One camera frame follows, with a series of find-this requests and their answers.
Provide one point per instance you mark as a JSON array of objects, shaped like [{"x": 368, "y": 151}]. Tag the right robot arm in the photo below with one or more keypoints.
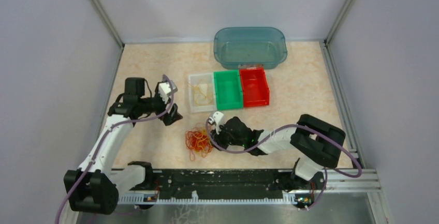
[{"x": 318, "y": 141}]

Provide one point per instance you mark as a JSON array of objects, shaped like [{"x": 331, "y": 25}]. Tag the red plastic bin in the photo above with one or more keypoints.
[{"x": 255, "y": 89}]

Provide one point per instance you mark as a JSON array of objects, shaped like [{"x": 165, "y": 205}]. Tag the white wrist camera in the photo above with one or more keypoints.
[
  {"x": 216, "y": 118},
  {"x": 165, "y": 89}
]

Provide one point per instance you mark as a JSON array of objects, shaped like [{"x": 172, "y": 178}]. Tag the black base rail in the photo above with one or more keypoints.
[{"x": 245, "y": 186}]

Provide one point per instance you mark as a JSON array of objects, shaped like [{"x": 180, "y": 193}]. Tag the blue transparent plastic tub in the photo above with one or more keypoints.
[{"x": 239, "y": 47}]

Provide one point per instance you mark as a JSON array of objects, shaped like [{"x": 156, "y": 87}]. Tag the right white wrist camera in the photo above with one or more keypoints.
[{"x": 216, "y": 118}]

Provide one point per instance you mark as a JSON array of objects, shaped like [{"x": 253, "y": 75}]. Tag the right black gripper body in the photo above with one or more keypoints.
[{"x": 223, "y": 138}]

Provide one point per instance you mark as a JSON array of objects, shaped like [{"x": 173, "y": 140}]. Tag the white plastic bin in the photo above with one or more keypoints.
[{"x": 201, "y": 92}]

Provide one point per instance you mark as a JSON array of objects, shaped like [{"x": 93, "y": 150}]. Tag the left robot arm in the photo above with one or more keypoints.
[{"x": 103, "y": 150}]

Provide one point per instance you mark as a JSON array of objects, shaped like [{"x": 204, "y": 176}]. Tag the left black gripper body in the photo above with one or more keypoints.
[{"x": 154, "y": 104}]

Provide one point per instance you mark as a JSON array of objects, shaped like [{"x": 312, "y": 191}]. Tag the green plastic bin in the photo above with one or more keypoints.
[{"x": 228, "y": 90}]

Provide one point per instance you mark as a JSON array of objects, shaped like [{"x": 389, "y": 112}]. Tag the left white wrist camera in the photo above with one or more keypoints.
[{"x": 165, "y": 89}]

